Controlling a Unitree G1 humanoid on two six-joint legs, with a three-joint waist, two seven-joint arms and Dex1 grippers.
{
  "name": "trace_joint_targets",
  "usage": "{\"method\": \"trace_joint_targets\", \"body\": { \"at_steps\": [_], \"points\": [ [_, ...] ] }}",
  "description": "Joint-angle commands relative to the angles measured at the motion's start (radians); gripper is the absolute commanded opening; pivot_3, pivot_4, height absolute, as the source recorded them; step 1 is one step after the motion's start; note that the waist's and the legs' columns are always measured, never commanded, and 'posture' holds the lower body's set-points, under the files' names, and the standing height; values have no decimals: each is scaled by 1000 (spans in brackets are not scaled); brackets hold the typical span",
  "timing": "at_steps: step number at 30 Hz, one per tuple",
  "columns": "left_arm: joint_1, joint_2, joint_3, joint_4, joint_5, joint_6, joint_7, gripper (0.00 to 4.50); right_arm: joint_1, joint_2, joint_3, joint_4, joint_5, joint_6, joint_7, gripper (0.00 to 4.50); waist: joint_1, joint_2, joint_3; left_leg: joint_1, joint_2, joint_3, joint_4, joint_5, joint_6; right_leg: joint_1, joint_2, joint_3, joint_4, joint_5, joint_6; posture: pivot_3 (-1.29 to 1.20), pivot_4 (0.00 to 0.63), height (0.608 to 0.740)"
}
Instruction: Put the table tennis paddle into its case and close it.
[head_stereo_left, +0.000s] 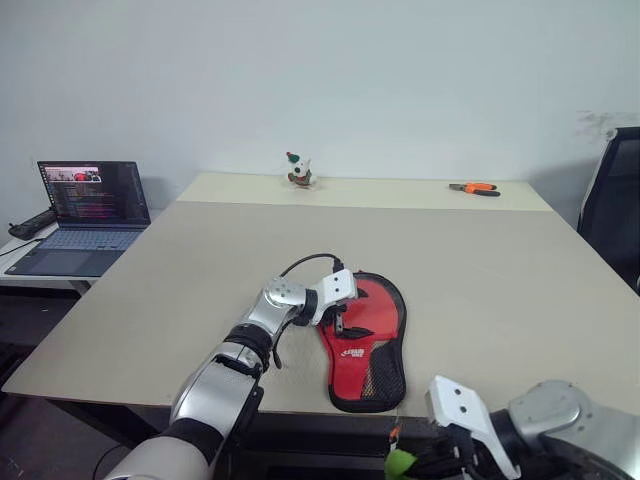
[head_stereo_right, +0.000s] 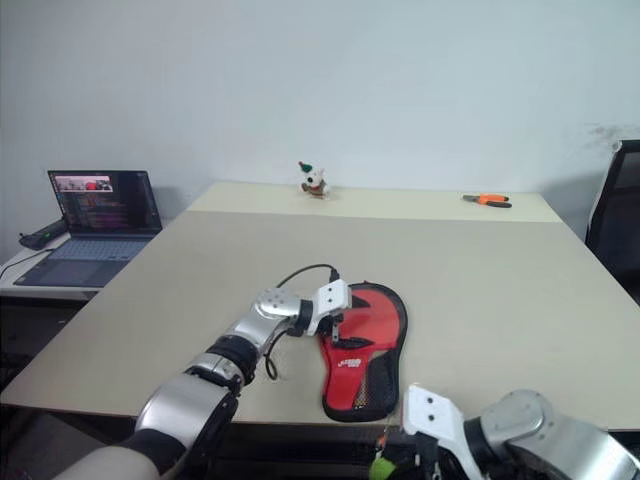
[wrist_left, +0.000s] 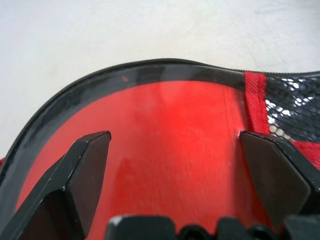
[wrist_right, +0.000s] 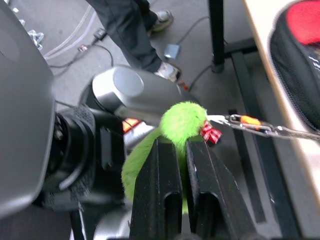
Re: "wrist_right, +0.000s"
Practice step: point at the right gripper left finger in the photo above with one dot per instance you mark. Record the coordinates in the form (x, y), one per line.
(155, 190)

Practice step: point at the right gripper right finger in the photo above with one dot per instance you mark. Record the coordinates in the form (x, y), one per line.
(212, 190)

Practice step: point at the black paddle case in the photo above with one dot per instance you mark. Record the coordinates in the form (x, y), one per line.
(287, 75)

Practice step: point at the small grey blue box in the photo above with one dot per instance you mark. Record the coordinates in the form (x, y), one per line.
(172, 51)

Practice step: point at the person in dark trousers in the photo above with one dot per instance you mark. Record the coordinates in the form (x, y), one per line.
(127, 30)

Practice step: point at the black table frame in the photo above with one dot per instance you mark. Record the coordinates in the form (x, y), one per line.
(217, 37)

